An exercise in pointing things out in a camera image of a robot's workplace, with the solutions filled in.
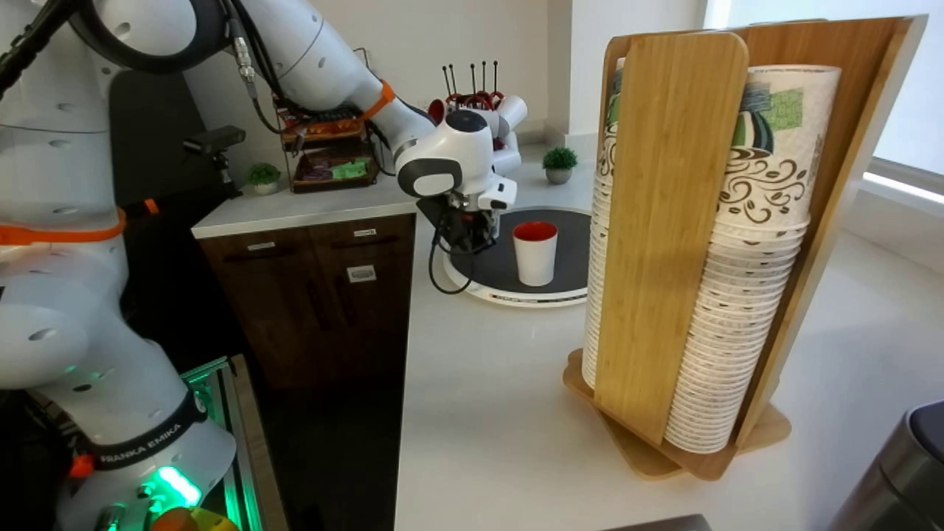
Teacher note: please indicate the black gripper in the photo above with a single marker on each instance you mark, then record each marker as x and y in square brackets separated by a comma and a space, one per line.
[462, 231]

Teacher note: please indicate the round white rotating tray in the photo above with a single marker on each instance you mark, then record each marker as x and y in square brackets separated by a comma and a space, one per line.
[495, 275]

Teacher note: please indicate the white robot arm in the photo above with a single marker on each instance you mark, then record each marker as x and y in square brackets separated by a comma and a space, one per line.
[142, 434]

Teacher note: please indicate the white mug red interior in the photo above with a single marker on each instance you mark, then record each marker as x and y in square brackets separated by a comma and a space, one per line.
[534, 247]

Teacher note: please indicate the small green potted plant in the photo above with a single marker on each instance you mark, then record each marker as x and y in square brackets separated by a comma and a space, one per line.
[559, 163]

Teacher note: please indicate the white mug on rack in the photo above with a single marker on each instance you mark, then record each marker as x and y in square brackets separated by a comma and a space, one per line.
[502, 126]

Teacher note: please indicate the black mug tree rack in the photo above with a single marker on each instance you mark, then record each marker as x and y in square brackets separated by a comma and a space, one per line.
[483, 92]

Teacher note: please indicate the snack basket rack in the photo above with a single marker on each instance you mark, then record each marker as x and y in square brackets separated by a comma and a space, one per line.
[325, 148]

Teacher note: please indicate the dark wooden cabinet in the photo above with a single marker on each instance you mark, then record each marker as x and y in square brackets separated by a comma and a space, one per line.
[323, 309]

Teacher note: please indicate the small green plant left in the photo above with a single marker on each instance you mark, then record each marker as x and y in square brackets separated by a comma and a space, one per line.
[260, 179]

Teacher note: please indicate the wooden cup dispenser stand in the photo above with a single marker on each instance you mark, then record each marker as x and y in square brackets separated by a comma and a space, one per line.
[677, 119]

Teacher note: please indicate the stack of paper cups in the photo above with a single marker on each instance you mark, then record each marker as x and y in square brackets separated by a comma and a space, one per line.
[760, 225]

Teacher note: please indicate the grey trash bin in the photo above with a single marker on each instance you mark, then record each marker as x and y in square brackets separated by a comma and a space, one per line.
[905, 484]

